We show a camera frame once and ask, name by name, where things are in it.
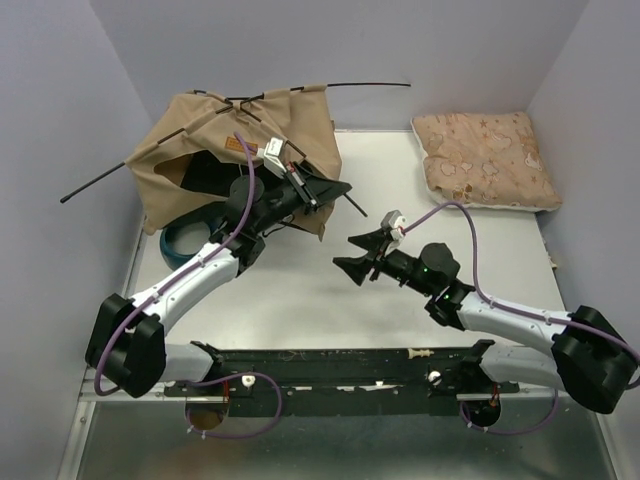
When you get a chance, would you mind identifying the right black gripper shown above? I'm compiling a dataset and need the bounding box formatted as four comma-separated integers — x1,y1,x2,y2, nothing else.
333,227,434,297

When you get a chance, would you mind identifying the teal bowl stand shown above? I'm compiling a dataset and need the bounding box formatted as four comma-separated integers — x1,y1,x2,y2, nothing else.
159,221,216,271

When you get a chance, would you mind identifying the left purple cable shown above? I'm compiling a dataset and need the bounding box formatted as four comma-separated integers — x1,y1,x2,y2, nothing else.
92,132,284,442

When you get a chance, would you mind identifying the pink patterned pillow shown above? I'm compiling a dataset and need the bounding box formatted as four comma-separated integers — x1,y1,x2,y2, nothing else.
411,111,562,213

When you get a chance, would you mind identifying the beige fabric pet tent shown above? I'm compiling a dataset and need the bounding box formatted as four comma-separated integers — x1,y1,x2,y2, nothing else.
125,85,342,235

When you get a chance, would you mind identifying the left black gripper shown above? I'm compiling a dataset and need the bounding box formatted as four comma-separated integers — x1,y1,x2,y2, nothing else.
252,160,350,235

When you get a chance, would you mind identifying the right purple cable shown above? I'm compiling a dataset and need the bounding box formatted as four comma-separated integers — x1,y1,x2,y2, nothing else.
397,200,640,436

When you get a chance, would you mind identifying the purple cable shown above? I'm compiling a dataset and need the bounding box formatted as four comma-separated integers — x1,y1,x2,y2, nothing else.
92,132,284,442
397,200,640,436

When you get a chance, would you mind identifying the white chess piece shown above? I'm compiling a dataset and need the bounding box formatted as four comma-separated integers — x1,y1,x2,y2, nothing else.
407,348,434,359

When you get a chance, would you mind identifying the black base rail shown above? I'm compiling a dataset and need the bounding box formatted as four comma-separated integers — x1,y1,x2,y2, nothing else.
164,340,519,417

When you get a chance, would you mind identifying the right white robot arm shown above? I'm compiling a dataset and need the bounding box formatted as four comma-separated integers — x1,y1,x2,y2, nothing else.
332,229,639,414

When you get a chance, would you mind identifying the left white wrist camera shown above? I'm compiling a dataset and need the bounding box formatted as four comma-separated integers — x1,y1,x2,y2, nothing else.
257,137,291,178

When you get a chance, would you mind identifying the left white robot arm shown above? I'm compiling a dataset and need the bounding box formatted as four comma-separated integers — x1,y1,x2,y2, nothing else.
85,164,352,398

